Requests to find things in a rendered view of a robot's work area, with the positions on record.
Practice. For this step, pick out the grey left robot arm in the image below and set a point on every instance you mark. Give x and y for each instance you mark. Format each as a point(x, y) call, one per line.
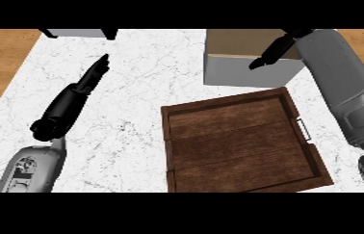
point(30, 169)

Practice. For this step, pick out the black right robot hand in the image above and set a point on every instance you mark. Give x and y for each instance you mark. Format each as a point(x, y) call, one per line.
point(275, 50)

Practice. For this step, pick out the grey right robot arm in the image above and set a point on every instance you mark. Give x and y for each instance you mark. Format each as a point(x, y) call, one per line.
point(338, 83)

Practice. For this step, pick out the grey appliance with black legs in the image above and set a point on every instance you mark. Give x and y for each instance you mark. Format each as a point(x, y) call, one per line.
point(79, 33)

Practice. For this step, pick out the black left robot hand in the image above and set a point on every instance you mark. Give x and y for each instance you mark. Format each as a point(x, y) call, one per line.
point(64, 109)

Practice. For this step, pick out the brown wooden tray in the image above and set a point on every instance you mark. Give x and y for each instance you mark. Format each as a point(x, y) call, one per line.
point(242, 144)

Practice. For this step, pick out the open cardboard box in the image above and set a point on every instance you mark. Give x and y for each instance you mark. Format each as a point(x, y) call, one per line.
point(250, 63)

